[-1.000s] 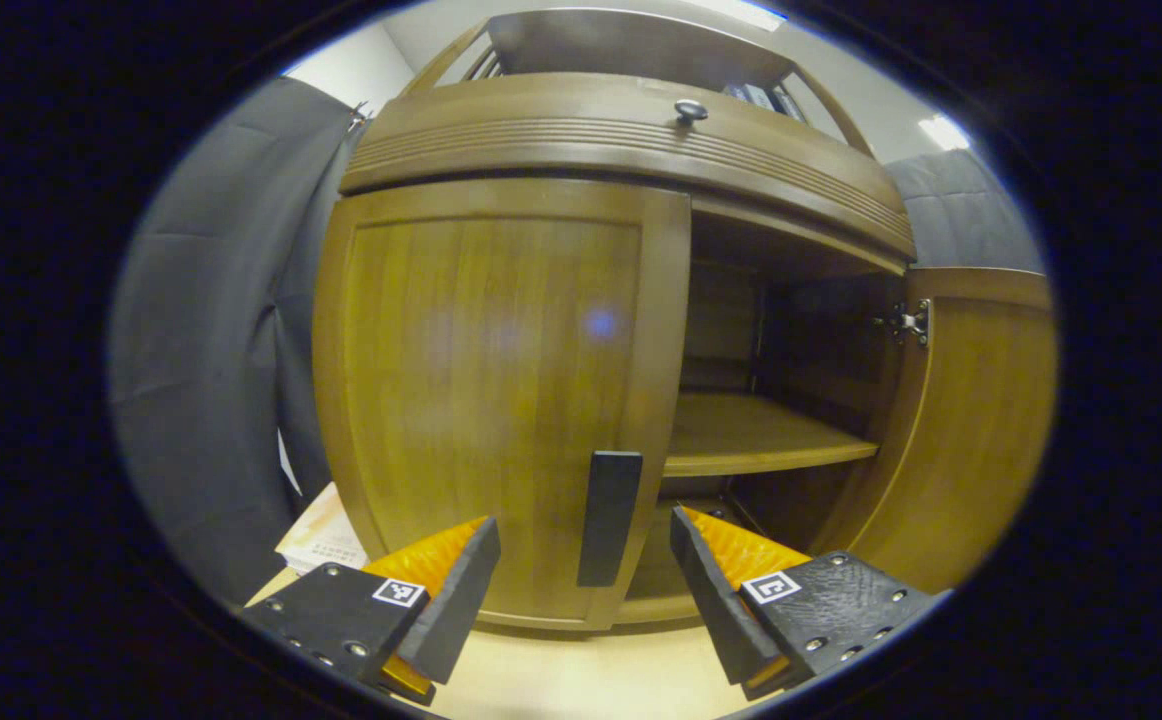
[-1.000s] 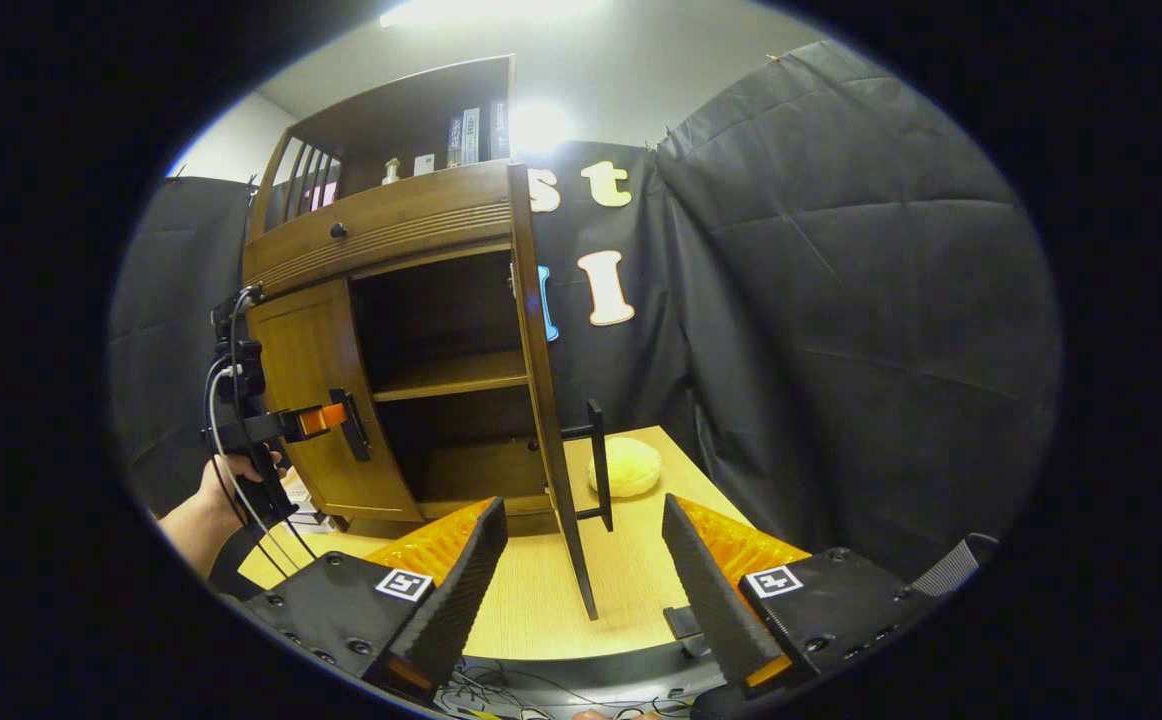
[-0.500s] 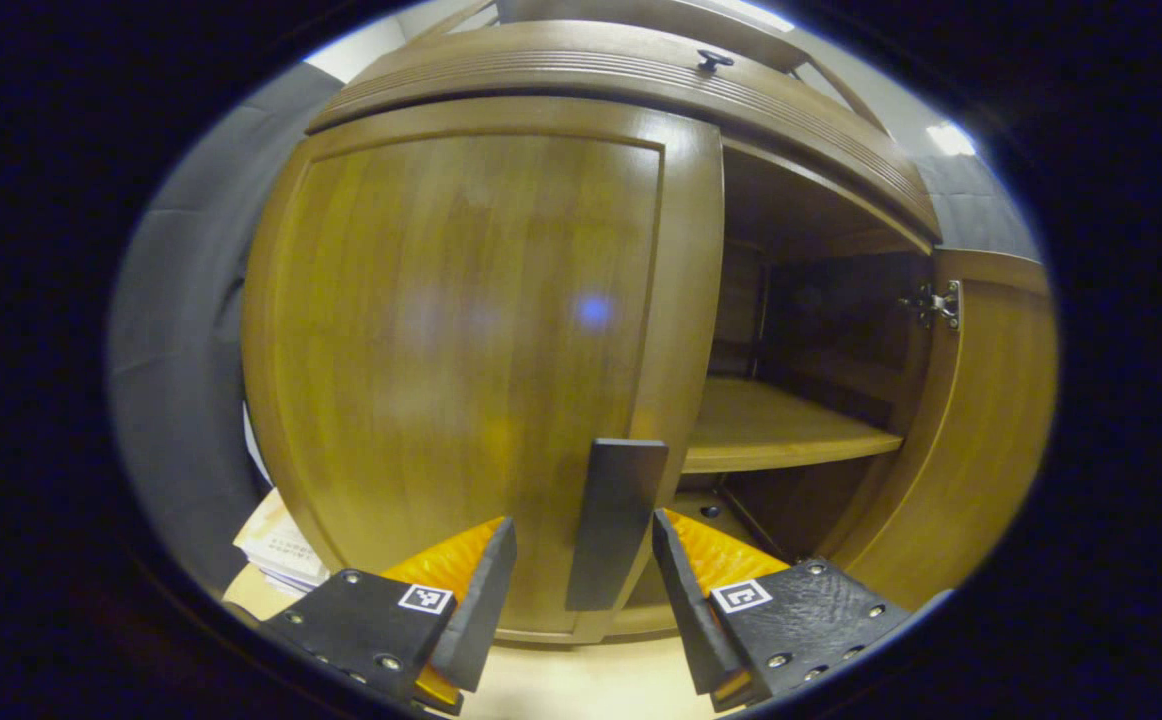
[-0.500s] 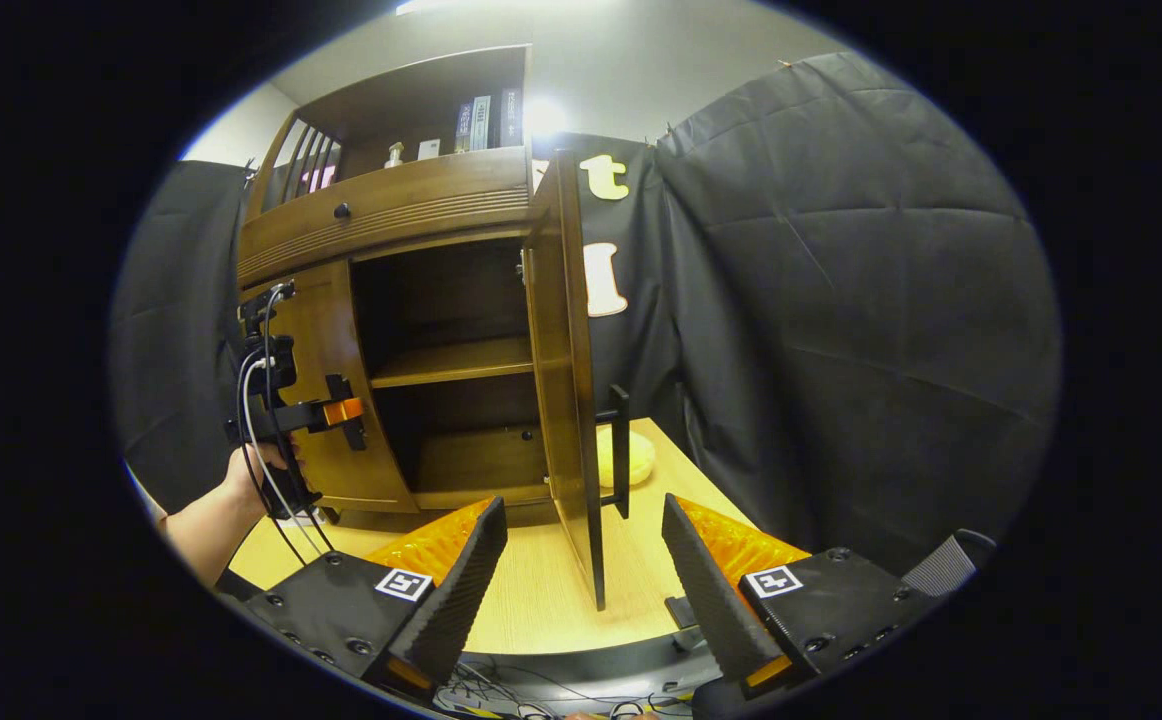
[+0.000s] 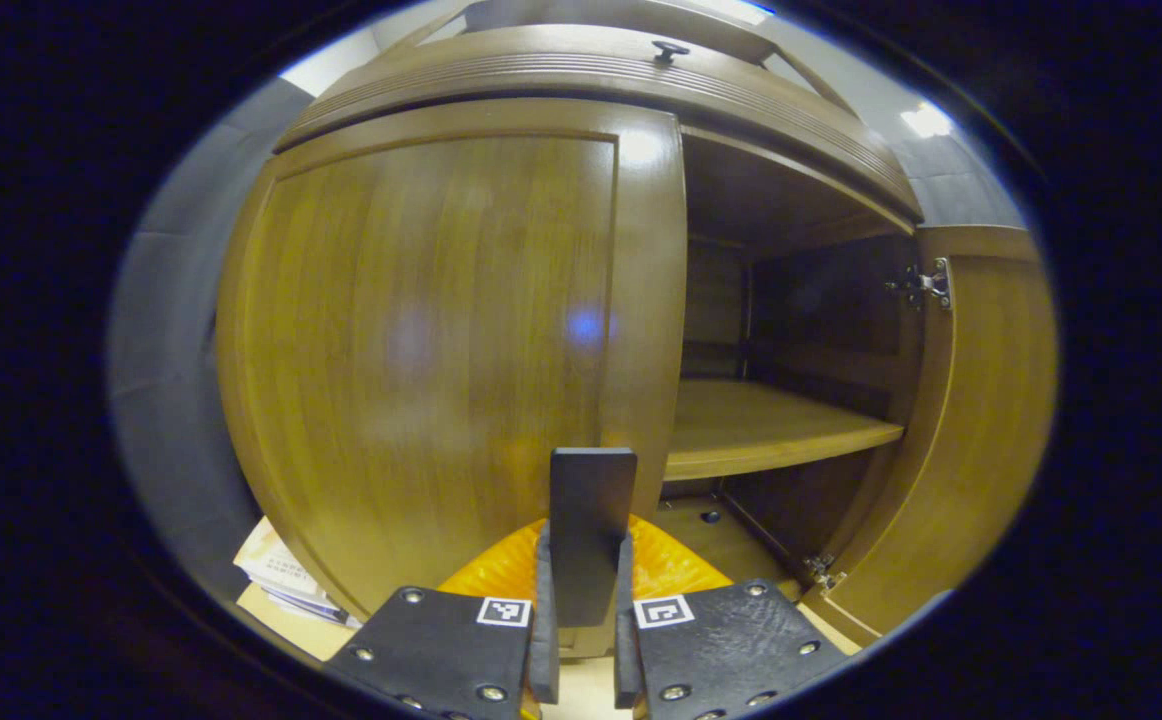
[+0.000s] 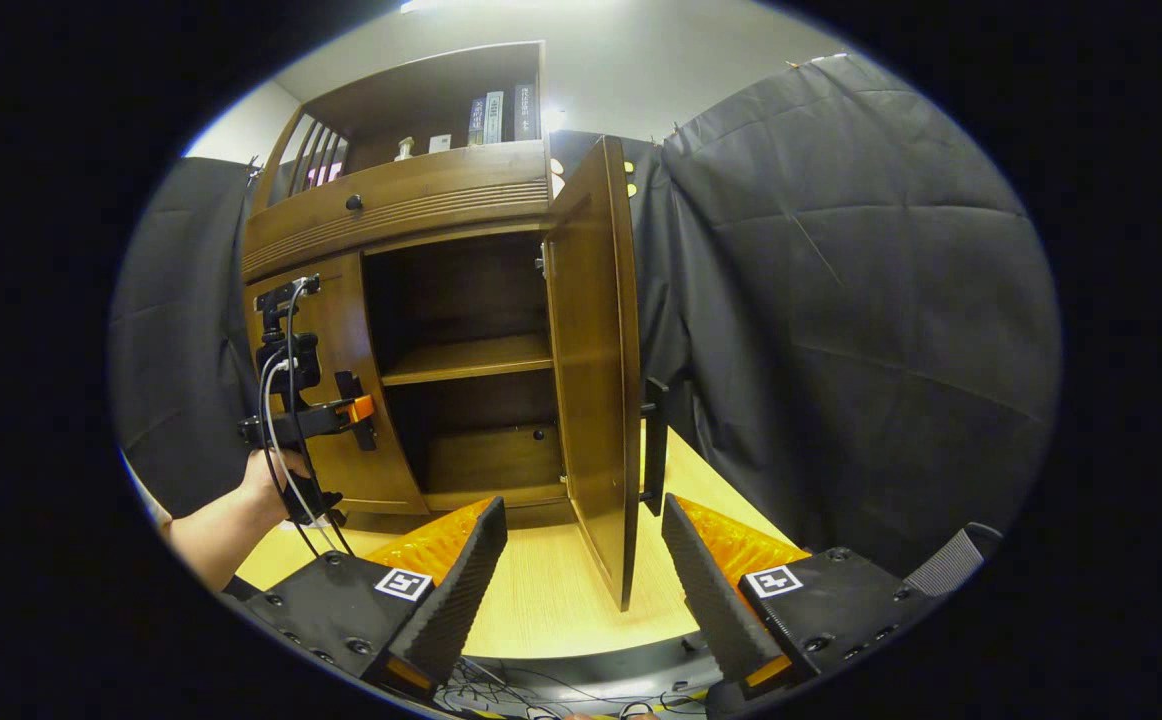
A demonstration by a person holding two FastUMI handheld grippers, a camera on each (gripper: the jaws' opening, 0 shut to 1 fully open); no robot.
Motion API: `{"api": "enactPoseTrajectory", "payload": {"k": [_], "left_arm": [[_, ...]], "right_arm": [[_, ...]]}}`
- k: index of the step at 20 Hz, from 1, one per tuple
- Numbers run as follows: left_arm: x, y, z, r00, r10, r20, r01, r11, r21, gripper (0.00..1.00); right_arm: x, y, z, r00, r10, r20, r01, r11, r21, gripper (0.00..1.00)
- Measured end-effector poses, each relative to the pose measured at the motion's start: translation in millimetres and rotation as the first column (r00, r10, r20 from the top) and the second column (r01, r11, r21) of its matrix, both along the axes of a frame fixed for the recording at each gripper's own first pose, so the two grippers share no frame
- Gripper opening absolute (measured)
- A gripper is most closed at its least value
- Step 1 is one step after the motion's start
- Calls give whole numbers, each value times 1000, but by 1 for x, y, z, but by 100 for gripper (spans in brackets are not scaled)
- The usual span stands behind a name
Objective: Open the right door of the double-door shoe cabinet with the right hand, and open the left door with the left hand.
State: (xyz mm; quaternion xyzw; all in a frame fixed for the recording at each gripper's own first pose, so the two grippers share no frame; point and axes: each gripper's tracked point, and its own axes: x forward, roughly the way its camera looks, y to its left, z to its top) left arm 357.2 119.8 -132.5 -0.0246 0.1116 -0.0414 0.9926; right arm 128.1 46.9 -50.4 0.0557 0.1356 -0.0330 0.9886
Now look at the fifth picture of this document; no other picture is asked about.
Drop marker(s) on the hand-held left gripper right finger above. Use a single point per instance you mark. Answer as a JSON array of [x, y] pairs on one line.
[[625, 660]]

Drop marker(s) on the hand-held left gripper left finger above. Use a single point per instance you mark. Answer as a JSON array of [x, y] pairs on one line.
[[544, 660]]

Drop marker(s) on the wooden cabinet door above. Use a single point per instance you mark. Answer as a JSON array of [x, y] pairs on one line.
[[981, 430], [421, 350]]

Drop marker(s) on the brown wooden shoe cabinet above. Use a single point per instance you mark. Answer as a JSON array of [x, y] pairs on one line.
[[821, 310]]

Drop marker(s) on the metal door hinge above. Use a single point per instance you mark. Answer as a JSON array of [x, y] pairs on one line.
[[821, 572], [926, 283]]

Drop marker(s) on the wooden inner cabinet shelf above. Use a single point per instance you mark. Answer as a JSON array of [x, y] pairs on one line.
[[761, 425]]

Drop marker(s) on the wooden cabinet drawer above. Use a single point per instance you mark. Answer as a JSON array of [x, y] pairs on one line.
[[541, 75]]

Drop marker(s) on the stack of books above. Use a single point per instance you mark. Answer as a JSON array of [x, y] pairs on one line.
[[281, 575]]

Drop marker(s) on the black drawer knob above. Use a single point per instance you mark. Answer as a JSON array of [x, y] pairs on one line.
[[670, 48]]

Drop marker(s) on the small ceiling light panel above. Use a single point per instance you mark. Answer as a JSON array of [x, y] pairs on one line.
[[927, 120]]

